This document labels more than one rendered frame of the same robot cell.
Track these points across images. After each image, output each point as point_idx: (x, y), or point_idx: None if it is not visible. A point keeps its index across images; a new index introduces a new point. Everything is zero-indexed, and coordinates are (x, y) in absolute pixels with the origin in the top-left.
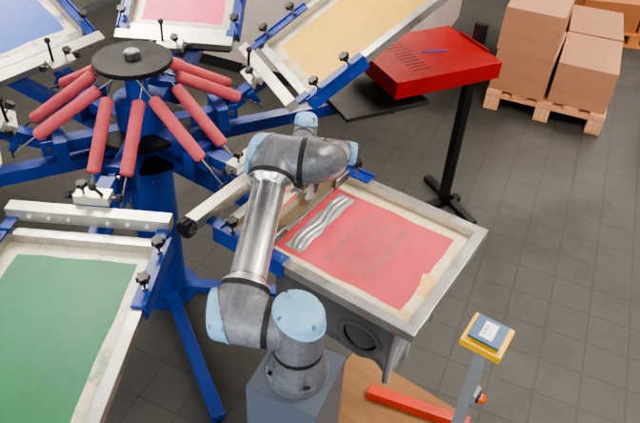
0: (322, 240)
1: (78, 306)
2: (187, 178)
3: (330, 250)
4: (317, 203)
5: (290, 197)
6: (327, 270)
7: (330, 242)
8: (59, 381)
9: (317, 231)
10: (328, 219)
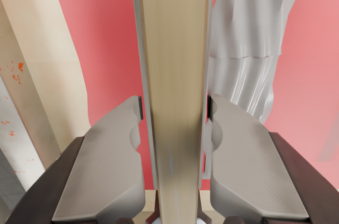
0: (287, 122)
1: None
2: None
3: (324, 135)
4: (211, 26)
5: (62, 19)
6: (334, 182)
7: (315, 114)
8: None
9: (262, 111)
10: (269, 36)
